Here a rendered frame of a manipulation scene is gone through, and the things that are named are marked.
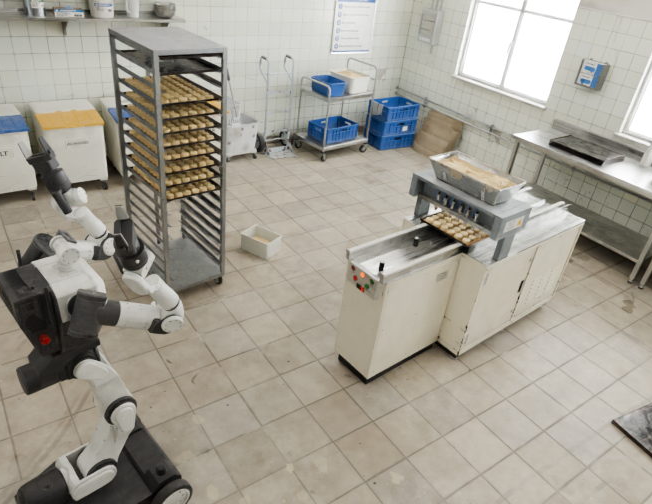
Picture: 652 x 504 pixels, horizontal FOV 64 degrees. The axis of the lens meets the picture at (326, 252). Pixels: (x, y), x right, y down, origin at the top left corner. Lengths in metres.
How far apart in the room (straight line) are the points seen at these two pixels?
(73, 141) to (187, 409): 3.07
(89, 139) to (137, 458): 3.43
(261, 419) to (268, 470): 0.35
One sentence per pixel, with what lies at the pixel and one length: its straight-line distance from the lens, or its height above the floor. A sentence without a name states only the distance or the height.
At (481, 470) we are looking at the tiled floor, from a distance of 3.34.
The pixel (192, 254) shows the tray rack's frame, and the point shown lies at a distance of 4.38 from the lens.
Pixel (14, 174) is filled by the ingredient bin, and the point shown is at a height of 0.30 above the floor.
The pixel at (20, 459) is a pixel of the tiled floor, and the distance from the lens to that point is 3.32.
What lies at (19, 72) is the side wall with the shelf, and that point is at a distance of 5.98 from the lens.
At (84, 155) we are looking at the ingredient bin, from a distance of 5.61.
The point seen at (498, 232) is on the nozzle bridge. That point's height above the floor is 1.08.
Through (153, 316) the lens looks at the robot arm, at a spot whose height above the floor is 1.27.
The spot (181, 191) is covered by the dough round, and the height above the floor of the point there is 0.86.
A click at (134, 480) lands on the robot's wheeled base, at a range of 2.88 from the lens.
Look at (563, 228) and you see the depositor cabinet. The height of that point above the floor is 0.84.
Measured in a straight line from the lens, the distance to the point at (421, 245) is 3.44.
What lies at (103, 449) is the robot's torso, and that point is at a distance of 2.70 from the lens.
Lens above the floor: 2.50
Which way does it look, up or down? 31 degrees down
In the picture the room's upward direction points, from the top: 7 degrees clockwise
